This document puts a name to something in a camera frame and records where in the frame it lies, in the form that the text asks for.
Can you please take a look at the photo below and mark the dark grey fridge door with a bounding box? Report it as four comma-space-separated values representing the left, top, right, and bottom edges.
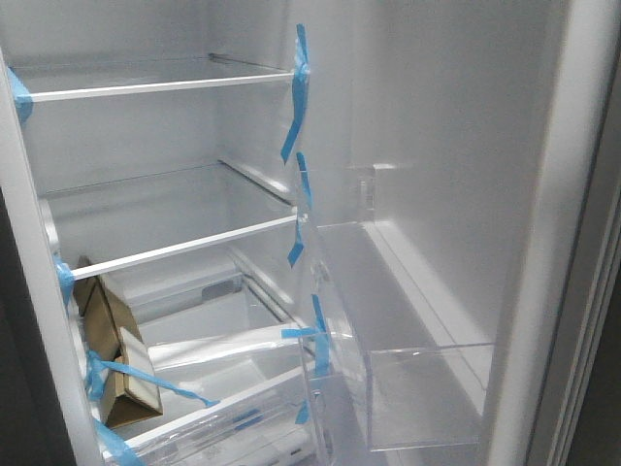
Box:
1, 203, 76, 465
286, 1, 620, 465

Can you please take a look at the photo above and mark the upper clear door bin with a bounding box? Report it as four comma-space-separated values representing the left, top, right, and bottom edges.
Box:
290, 150, 336, 317

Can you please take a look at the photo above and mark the clear door bin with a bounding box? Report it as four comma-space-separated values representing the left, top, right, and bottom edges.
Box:
290, 150, 336, 317
298, 293, 495, 466

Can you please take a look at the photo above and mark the white fridge interior cabinet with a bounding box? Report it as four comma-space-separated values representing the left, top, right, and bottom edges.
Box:
0, 0, 350, 466

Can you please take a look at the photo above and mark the lower clear door bin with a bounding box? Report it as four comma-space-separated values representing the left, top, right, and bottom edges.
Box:
298, 293, 495, 466

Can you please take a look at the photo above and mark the lower glass fridge shelf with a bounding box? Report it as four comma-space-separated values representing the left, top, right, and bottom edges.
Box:
40, 162, 297, 280

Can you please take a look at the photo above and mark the glass fridge shelf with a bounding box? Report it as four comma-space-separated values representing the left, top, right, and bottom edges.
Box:
11, 53, 293, 103
40, 162, 297, 280

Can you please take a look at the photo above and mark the upper glass fridge shelf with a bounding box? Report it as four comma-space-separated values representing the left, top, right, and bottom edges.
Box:
11, 53, 293, 103

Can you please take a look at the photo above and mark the blue tape strip middle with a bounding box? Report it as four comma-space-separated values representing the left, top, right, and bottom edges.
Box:
287, 214, 307, 268

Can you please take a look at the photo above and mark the blue tape strip on bin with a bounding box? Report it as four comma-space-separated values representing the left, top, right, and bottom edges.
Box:
280, 294, 330, 378

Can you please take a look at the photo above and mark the blue tape strip top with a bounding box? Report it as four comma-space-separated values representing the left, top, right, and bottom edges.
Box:
280, 23, 310, 164

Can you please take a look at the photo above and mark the upper clear crisper drawer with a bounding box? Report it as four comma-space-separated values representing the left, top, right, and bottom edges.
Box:
121, 324, 316, 398

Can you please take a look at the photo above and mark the clear crisper drawer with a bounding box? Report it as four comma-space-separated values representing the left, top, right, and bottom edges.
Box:
125, 367, 315, 465
121, 324, 316, 398

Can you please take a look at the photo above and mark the lower clear crisper drawer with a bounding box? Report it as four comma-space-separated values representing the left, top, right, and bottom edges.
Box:
125, 367, 315, 465

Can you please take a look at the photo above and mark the brown cardboard box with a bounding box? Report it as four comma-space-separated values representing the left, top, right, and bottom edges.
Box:
74, 276, 163, 428

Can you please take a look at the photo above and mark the blue tape left lower shelf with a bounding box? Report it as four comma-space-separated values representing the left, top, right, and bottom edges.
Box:
52, 254, 75, 307

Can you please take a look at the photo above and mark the blue tape shelf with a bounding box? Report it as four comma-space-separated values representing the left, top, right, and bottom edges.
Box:
52, 254, 75, 307
7, 67, 34, 124

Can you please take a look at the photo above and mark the blue tape on cardboard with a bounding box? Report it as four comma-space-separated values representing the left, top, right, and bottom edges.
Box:
85, 349, 220, 408

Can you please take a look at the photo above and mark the blue tape on lower drawer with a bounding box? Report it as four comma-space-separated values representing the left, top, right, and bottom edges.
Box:
93, 418, 145, 466

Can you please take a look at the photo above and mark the blue tape left upper shelf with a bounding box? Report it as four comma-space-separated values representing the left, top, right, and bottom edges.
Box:
7, 67, 34, 124

